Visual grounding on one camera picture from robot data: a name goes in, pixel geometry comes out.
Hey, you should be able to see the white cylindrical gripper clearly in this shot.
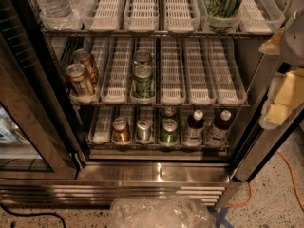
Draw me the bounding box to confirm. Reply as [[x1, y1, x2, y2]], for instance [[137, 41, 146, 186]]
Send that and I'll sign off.
[[258, 12, 304, 130]]

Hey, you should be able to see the silver redbull can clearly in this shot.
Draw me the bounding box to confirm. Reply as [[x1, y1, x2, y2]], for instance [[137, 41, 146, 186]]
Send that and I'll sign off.
[[137, 119, 151, 141]]

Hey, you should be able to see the fridge door right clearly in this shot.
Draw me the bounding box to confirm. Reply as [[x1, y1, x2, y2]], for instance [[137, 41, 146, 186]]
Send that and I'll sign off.
[[234, 104, 304, 182]]

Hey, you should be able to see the green can bottom rear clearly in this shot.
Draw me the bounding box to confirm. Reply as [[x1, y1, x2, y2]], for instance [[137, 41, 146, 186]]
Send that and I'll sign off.
[[162, 107, 177, 120]]

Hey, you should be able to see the green can bottom front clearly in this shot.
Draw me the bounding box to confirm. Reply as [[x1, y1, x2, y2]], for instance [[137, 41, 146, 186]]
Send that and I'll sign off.
[[160, 119, 178, 143]]

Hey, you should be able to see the green can middle front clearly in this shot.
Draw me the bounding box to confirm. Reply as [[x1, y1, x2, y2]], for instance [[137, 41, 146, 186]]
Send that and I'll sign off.
[[132, 65, 154, 99]]

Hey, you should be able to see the green can middle rear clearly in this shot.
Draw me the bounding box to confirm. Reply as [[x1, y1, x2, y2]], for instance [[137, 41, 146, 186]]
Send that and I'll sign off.
[[132, 49, 152, 67]]

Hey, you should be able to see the orange can bottom shelf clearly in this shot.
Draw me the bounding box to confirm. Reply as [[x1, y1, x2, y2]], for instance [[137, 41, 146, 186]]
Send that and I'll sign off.
[[112, 118, 130, 143]]

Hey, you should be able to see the orange can middle rear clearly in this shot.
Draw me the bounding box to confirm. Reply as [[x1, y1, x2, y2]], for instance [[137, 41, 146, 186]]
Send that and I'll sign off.
[[73, 48, 99, 87]]

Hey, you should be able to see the orange can middle front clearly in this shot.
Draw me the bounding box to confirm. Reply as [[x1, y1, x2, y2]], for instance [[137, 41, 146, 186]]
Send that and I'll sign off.
[[66, 63, 94, 96]]

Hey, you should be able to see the steel fridge base grille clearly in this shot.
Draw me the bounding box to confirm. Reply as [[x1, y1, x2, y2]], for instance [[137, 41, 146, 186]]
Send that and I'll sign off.
[[0, 162, 241, 207]]

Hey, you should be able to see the glass fridge door left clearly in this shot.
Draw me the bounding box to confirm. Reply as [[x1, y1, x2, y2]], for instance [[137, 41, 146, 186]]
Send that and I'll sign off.
[[0, 0, 88, 181]]

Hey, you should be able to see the dark bottle white cap right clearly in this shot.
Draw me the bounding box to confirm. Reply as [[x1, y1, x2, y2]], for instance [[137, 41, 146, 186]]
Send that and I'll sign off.
[[206, 110, 232, 147]]

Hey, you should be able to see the dark bottle white cap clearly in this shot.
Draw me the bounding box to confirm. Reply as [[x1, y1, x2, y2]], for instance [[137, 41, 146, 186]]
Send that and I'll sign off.
[[206, 110, 232, 147], [182, 110, 204, 146]]

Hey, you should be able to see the dark bottle white cap left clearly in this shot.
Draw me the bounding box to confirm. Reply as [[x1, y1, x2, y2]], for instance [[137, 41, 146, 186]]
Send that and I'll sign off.
[[182, 110, 204, 146]]

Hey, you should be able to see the blue tape on floor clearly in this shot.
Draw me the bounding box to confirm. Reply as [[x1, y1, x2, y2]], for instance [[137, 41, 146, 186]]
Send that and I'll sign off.
[[208, 207, 234, 228]]

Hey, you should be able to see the clear plastic bag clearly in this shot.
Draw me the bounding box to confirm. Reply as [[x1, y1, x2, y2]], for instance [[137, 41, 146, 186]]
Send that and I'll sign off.
[[109, 197, 216, 228]]

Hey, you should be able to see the clear water bottle front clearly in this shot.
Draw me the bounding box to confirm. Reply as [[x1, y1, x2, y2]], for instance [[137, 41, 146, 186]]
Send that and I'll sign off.
[[36, 0, 72, 18]]

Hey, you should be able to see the orange cable on floor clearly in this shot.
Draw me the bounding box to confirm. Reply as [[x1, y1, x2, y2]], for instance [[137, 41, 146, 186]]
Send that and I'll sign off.
[[225, 150, 304, 213]]

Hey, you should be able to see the middle wire shelf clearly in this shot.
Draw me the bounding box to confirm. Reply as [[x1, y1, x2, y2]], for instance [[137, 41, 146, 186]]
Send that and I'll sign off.
[[44, 36, 251, 109]]

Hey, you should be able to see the wire shelf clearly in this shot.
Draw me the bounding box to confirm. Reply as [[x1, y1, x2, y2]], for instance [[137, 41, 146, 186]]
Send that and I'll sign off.
[[35, 0, 285, 37], [87, 106, 228, 152], [44, 36, 251, 109]]

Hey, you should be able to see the bottom wire shelf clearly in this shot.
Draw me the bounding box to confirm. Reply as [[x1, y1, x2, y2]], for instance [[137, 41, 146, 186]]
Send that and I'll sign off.
[[87, 106, 228, 152]]

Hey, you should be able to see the top wire shelf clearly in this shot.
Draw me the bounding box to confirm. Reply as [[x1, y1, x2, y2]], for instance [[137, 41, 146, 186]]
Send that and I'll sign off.
[[35, 0, 285, 37]]

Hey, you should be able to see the black cable on floor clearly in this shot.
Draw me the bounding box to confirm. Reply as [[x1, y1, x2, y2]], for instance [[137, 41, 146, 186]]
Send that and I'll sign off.
[[0, 203, 67, 228]]

